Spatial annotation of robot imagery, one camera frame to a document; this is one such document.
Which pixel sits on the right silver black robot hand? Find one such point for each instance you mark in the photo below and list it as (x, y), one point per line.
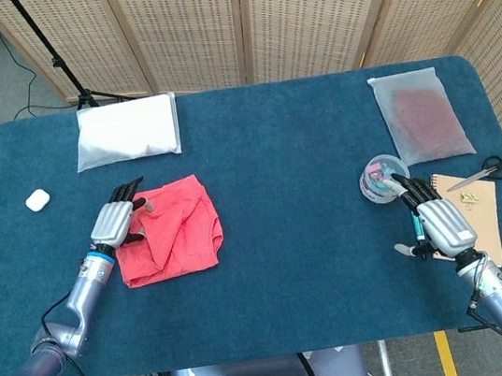
(448, 225)

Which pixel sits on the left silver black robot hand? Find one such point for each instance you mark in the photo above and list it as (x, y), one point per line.
(112, 223)

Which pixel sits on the coral red t-shirt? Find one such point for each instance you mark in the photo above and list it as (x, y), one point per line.
(184, 250)

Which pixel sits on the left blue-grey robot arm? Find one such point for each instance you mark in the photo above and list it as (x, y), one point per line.
(91, 287)

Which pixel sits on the green glue stick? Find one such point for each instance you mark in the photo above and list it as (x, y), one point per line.
(417, 227)

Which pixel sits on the brown spiral notebook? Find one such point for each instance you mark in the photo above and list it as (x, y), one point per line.
(478, 220)

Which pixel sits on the gold binder clip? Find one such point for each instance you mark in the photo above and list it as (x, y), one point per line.
(468, 198)

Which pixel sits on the white earbuds case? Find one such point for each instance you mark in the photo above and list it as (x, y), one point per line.
(37, 200)

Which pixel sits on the clear tub of binder clips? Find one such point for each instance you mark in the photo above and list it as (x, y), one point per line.
(374, 188)

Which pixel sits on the white garment in plastic bag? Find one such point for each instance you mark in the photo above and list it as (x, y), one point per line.
(124, 131)

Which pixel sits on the clear plastic bag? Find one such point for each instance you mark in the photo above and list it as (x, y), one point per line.
(420, 120)

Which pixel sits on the yellow floor tape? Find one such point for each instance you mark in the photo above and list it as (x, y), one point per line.
(446, 357)

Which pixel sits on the white table leg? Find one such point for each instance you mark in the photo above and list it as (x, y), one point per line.
(387, 366)

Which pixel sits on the black tripod stand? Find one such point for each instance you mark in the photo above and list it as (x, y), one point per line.
(56, 63)

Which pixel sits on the blue table cover cloth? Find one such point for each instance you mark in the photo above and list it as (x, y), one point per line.
(276, 170)

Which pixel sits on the woven wooden folding screen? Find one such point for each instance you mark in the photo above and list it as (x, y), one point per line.
(189, 27)

